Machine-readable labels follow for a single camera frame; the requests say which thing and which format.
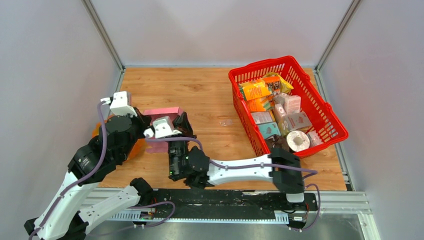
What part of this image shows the pink paper box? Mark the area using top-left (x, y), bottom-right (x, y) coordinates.
top-left (142, 107), bottom-right (183, 154)

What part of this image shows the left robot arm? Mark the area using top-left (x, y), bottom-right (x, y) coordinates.
top-left (24, 109), bottom-right (154, 240)

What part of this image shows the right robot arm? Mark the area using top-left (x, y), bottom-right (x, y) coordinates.
top-left (156, 112), bottom-right (306, 210)

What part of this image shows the orange snack box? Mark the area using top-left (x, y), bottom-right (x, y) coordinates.
top-left (238, 78), bottom-right (272, 101)

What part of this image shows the teal box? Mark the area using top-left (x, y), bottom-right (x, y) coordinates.
top-left (257, 122), bottom-right (281, 140)

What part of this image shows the pink small box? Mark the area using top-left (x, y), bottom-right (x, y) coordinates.
top-left (283, 95), bottom-right (301, 115)

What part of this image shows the orange pumpkin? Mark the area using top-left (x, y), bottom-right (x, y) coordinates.
top-left (91, 122), bottom-right (146, 160)

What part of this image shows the pink white carton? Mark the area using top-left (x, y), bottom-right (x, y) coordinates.
top-left (279, 111), bottom-right (312, 132)

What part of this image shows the yellow snack bag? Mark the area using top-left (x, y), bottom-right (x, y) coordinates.
top-left (262, 72), bottom-right (294, 94)

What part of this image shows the white tape roll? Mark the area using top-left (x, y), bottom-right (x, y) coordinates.
top-left (286, 130), bottom-right (311, 153)

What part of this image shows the red plastic basket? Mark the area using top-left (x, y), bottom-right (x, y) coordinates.
top-left (228, 55), bottom-right (349, 158)

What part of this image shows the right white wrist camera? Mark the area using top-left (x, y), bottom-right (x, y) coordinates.
top-left (143, 116), bottom-right (182, 139)

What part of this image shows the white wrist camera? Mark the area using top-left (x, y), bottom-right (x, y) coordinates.
top-left (100, 91), bottom-right (137, 117)
top-left (143, 116), bottom-right (182, 139)

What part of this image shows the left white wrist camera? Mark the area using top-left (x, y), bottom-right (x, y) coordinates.
top-left (100, 91), bottom-right (137, 117)

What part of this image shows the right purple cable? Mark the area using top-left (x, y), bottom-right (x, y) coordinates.
top-left (145, 135), bottom-right (322, 232)

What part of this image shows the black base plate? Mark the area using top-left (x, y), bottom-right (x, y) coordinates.
top-left (136, 188), bottom-right (318, 220)

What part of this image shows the aluminium frame rail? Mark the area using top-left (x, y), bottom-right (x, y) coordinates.
top-left (80, 188), bottom-right (380, 240)

